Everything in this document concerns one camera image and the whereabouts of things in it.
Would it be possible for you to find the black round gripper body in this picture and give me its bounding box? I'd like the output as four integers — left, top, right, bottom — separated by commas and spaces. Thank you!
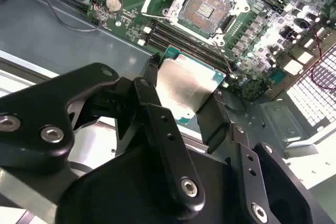
56, 136, 249, 224

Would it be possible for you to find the thin metal locking lever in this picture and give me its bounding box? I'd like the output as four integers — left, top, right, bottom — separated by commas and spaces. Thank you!
213, 40, 236, 77

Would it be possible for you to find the silver CPU green edge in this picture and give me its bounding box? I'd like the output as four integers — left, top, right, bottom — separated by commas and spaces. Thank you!
154, 45, 228, 129

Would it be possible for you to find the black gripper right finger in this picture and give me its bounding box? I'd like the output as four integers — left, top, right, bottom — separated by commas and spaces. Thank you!
196, 90, 317, 224

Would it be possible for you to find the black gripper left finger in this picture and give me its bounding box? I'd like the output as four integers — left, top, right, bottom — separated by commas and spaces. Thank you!
0, 53, 206, 220

